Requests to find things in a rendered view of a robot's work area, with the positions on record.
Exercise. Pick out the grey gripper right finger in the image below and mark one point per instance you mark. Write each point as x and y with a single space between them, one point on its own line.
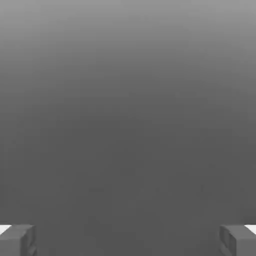
240 241

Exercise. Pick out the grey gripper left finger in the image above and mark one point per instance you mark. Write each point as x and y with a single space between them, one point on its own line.
16 241

